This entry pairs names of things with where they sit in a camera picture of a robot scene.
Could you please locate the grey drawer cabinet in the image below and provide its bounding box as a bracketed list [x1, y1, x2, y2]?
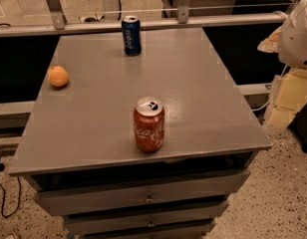
[9, 29, 271, 239]

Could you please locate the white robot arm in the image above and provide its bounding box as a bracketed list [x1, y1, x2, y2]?
[278, 0, 307, 69]

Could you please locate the white cable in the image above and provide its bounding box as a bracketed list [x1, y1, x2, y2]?
[251, 63, 289, 113]

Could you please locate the black floor cable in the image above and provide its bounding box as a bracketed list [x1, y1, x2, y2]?
[0, 146, 22, 219]

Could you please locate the blue pepsi can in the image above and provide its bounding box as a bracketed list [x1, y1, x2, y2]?
[122, 16, 142, 56]

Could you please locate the red coca-cola can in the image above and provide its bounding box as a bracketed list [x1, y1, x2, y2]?
[134, 97, 165, 152]

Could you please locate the orange fruit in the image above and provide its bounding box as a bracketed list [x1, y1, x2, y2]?
[47, 66, 69, 88]

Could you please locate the grey metal railing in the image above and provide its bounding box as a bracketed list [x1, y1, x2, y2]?
[0, 0, 300, 37]

